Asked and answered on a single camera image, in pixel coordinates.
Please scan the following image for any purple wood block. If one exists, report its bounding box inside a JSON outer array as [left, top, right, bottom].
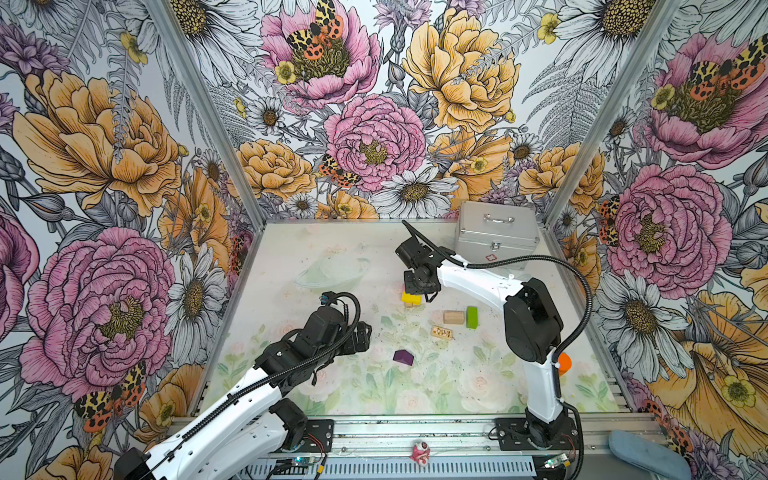
[[393, 349, 415, 366]]

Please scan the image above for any yellow wood block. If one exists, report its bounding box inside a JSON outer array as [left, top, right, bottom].
[[401, 292, 422, 306]]

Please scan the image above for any blue grey pad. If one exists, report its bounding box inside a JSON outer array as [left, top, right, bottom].
[[608, 430, 692, 480]]

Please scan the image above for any orange bottle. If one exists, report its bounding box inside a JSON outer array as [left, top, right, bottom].
[[558, 352, 573, 377]]

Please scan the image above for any silver metal case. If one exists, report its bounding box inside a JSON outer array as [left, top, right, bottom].
[[453, 201, 540, 264]]

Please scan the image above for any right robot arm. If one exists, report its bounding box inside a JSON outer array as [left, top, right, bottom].
[[395, 235, 568, 448]]

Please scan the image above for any small red pink toy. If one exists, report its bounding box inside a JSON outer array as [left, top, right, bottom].
[[410, 441, 431, 466]]

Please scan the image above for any aluminium mounting rail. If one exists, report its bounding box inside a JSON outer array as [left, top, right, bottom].
[[234, 412, 663, 479]]

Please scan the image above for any green wood block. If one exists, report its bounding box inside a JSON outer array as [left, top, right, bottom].
[[466, 306, 479, 330]]

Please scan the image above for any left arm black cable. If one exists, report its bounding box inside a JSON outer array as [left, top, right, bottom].
[[143, 292, 363, 475]]

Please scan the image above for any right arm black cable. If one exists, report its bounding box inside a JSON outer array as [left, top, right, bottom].
[[400, 219, 594, 364]]

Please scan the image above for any wide plain wood block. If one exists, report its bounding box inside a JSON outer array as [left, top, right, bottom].
[[442, 310, 465, 325]]

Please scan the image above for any cartoon printed wood block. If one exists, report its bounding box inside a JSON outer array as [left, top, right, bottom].
[[430, 325, 454, 341]]

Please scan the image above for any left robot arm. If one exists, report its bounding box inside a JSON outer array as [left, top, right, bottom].
[[114, 292, 371, 479]]

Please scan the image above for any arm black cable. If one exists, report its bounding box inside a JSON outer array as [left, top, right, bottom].
[[143, 292, 363, 475], [400, 219, 594, 364]]

